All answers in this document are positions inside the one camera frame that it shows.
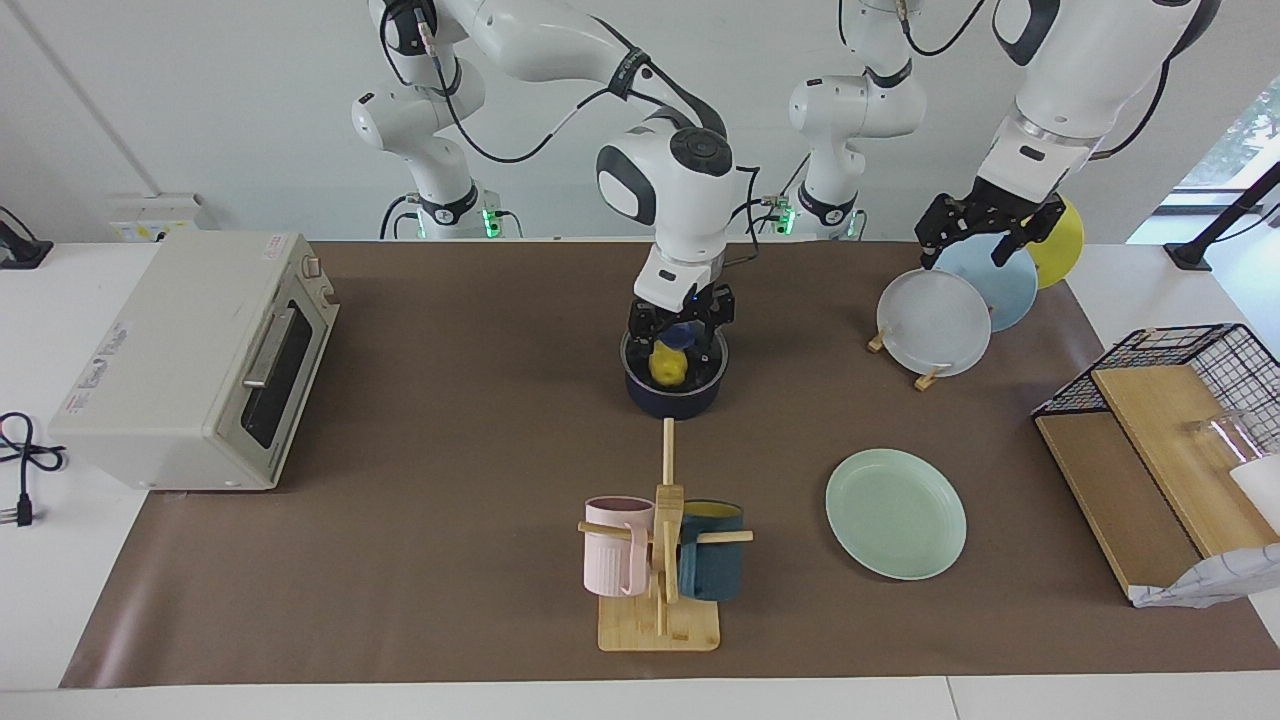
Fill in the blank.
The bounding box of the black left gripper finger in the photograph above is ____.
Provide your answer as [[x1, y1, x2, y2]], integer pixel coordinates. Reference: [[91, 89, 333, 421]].
[[916, 195, 963, 269], [993, 200, 1067, 269]]

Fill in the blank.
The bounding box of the glass lid with blue knob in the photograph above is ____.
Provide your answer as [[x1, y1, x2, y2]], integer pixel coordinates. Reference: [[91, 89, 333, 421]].
[[620, 315, 729, 393]]

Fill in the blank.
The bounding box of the yellow plate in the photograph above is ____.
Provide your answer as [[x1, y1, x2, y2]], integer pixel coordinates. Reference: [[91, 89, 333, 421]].
[[1022, 198, 1086, 291]]

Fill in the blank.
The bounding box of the light blue plate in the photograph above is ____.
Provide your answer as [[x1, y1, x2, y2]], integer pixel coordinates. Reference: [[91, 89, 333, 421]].
[[935, 232, 1041, 333]]

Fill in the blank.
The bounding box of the grey plate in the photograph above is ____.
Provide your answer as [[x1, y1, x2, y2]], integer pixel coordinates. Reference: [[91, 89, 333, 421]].
[[877, 267, 993, 379]]

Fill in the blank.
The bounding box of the wooden plate rack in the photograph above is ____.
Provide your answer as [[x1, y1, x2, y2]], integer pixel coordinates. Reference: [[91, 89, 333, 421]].
[[866, 325, 946, 393]]

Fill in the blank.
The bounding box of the green plate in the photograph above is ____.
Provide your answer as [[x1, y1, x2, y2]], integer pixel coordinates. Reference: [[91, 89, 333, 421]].
[[825, 447, 968, 581]]

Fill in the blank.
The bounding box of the dark blue saucepan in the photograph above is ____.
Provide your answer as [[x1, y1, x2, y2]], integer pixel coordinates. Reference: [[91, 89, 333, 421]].
[[620, 318, 729, 421]]

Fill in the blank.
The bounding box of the window with greenery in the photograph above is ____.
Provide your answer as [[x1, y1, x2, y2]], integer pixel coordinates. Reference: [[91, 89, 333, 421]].
[[1172, 78, 1280, 216]]

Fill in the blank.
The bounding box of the brown table mat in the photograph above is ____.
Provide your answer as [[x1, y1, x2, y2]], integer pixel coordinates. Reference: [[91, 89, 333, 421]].
[[60, 238, 1280, 689]]

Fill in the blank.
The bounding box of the pink ribbed mug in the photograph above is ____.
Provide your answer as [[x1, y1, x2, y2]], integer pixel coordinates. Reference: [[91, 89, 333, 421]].
[[583, 496, 656, 598]]

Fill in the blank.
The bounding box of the dark teal mug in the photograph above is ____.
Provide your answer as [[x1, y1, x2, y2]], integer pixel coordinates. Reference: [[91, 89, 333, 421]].
[[677, 500, 746, 602]]

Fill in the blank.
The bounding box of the clear glass cup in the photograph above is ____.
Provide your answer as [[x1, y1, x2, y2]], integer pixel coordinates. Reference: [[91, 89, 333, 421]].
[[1185, 410, 1263, 466]]

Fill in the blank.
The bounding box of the wooden mug tree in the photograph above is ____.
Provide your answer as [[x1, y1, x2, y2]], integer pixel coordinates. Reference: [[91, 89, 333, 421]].
[[577, 418, 754, 653]]

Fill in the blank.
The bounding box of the white patterned cloth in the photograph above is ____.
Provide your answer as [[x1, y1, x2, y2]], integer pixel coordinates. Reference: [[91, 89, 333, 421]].
[[1130, 543, 1280, 609]]

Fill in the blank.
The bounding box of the white toaster oven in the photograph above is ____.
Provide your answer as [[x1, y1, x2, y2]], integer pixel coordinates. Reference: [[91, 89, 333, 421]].
[[47, 230, 341, 493]]

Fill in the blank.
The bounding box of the white socket box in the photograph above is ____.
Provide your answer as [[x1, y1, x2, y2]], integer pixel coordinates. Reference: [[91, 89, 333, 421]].
[[108, 195, 201, 243]]

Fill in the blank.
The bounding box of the black table clamp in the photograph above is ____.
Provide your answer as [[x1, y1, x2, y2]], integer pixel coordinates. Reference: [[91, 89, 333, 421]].
[[0, 205, 53, 271]]

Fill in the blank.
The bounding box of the black left base cable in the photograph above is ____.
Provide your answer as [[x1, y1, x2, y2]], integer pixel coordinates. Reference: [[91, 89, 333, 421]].
[[720, 195, 791, 238]]

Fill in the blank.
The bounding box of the black camera stand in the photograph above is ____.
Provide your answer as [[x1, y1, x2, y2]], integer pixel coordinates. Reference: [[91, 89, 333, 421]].
[[1165, 160, 1280, 271]]

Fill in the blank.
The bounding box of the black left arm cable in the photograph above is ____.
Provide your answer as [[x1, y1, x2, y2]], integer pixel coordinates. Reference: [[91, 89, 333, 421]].
[[895, 0, 1176, 161]]

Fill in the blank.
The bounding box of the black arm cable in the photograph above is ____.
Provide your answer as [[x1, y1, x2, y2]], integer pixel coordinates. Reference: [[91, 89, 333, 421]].
[[378, 0, 763, 269], [895, 0, 1176, 161]]

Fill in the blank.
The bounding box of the black wire basket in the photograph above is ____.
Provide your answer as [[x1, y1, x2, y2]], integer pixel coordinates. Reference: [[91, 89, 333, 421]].
[[1030, 322, 1280, 461]]

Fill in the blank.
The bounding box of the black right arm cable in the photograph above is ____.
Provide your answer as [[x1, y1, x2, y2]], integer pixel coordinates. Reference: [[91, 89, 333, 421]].
[[378, 0, 763, 269]]

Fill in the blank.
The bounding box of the black power cable with plug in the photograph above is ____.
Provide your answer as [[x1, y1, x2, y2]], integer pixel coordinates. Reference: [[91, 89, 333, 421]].
[[0, 412, 69, 528]]

